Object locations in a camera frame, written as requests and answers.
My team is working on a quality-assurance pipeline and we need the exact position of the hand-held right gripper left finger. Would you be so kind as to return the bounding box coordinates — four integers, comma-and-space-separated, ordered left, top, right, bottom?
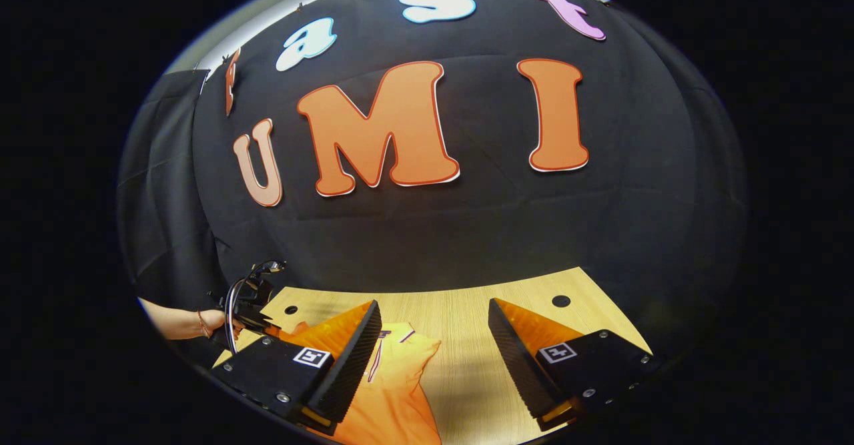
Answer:
212, 300, 384, 436

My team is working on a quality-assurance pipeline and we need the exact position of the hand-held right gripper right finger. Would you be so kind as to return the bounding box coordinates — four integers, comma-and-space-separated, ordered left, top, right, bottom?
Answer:
487, 298, 663, 434

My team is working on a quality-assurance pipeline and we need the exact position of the orange T-shirt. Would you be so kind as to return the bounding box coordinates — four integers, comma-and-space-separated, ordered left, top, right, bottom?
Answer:
280, 322, 444, 445

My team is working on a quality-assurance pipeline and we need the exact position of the black backdrop cloth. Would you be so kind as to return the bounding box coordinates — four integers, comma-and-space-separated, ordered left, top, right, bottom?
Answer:
192, 0, 748, 352

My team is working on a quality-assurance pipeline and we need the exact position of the plain dark grey cloth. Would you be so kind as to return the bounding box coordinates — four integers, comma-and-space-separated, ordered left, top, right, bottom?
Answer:
117, 70, 231, 366

